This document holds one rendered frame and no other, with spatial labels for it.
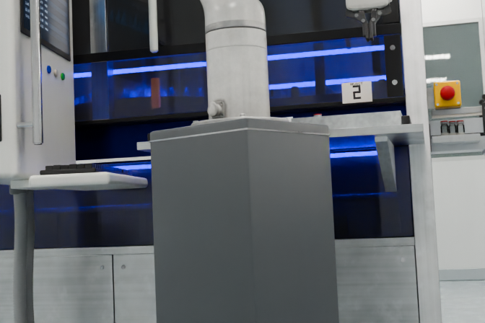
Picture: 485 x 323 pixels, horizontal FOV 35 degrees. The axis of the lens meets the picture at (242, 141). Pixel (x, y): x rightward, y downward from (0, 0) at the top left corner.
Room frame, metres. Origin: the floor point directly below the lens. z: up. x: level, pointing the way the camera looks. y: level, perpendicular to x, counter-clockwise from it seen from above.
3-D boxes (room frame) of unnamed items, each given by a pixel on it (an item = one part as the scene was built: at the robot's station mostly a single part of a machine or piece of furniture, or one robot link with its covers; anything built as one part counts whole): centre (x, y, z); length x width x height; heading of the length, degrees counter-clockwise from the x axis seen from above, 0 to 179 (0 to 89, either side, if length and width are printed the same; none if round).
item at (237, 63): (1.47, 0.00, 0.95); 0.19 x 0.19 x 0.18
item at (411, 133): (2.04, -0.13, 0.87); 0.70 x 0.48 x 0.02; 76
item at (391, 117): (1.96, -0.29, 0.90); 0.34 x 0.26 x 0.04; 166
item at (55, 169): (2.04, 0.41, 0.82); 0.40 x 0.14 x 0.02; 175
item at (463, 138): (2.17, -0.61, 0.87); 0.14 x 0.13 x 0.02; 166
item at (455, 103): (2.13, -0.58, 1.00); 0.08 x 0.07 x 0.07; 166
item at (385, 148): (1.98, -0.37, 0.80); 0.34 x 0.03 x 0.13; 166
